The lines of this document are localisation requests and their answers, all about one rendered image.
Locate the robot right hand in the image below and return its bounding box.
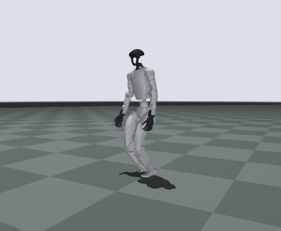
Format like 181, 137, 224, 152
115, 109, 125, 127

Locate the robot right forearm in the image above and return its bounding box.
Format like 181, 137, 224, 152
122, 95, 131, 114

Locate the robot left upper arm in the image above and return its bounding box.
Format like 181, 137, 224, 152
143, 69, 157, 97

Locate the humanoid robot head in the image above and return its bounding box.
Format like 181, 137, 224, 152
129, 49, 144, 70

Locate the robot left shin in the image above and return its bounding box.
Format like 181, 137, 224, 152
134, 146, 154, 172

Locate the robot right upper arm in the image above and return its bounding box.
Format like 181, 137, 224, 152
126, 72, 134, 98

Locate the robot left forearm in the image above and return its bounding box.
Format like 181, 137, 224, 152
149, 89, 158, 115

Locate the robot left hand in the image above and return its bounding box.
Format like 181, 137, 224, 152
142, 110, 154, 131

